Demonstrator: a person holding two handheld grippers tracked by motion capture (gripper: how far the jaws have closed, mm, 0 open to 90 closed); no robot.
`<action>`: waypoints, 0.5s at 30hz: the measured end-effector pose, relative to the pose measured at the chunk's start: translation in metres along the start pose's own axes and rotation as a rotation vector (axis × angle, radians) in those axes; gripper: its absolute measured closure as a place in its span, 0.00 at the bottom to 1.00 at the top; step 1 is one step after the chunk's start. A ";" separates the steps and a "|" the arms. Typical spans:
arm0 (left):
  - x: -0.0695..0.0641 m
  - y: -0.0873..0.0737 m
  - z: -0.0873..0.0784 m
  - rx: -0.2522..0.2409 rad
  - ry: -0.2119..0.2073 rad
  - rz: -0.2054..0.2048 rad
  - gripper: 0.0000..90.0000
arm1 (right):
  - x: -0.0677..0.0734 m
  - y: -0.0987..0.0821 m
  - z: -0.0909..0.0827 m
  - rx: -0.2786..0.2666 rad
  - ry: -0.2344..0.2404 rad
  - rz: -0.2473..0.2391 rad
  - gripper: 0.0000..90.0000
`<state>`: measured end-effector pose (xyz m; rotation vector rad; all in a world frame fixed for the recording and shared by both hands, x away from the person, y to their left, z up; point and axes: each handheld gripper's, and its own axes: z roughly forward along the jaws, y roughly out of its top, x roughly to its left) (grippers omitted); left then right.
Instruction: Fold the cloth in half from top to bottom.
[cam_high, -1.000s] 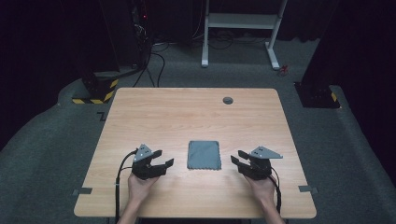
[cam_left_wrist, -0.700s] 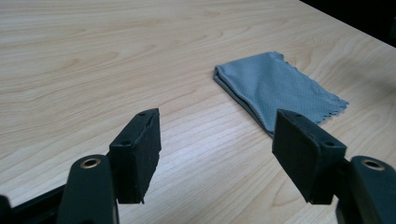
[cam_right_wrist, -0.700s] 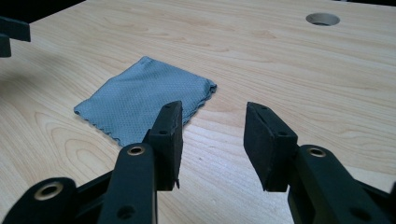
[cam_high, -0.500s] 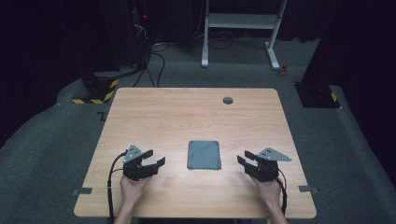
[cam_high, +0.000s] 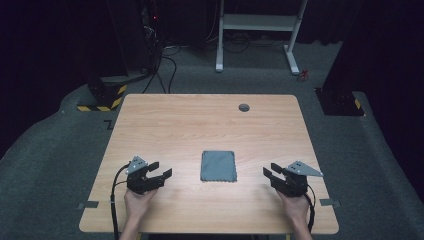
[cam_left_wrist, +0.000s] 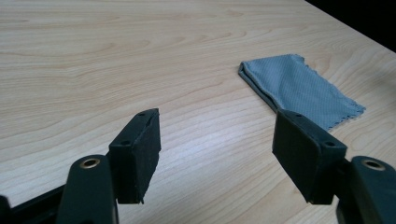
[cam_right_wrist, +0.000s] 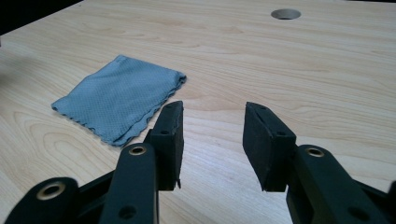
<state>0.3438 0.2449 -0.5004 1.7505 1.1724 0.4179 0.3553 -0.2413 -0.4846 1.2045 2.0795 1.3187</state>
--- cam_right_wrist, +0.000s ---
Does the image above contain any grey table grommet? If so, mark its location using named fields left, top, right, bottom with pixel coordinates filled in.
left=270, top=7, right=302, bottom=21

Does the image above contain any grey cloth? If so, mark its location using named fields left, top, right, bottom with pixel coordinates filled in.
left=50, top=54, right=188, bottom=147

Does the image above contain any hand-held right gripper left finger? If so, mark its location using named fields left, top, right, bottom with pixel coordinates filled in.
left=143, top=100, right=185, bottom=191

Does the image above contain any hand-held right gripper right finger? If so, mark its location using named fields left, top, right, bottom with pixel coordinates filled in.
left=242, top=101, right=297, bottom=192

